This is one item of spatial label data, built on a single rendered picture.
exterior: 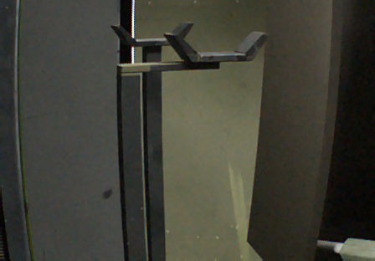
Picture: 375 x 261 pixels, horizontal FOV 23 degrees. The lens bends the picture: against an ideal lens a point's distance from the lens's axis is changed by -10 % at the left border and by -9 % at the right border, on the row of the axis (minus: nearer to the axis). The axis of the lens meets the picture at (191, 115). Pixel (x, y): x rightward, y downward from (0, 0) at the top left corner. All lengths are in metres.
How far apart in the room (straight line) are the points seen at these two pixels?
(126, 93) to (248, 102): 2.45
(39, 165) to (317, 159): 0.79
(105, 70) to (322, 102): 0.70
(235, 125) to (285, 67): 1.06
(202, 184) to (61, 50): 1.76
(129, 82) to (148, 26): 2.49
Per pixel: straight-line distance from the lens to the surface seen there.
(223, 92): 3.19
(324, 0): 1.91
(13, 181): 0.83
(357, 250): 2.12
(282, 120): 2.15
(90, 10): 1.33
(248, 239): 2.33
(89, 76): 1.34
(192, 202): 3.01
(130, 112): 0.76
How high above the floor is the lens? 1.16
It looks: 8 degrees down
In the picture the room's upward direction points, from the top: 1 degrees counter-clockwise
